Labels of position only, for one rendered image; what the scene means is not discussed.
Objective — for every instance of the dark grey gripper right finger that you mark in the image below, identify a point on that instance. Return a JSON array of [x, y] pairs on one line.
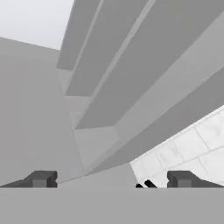
[[179, 178]]

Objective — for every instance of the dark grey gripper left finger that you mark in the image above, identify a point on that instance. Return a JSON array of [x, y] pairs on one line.
[[43, 178]]

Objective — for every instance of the small black bar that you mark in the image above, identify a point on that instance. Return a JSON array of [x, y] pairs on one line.
[[139, 185], [150, 184]]

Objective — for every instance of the grey wall cabinet with shelves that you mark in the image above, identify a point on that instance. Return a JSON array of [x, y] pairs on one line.
[[140, 73]]

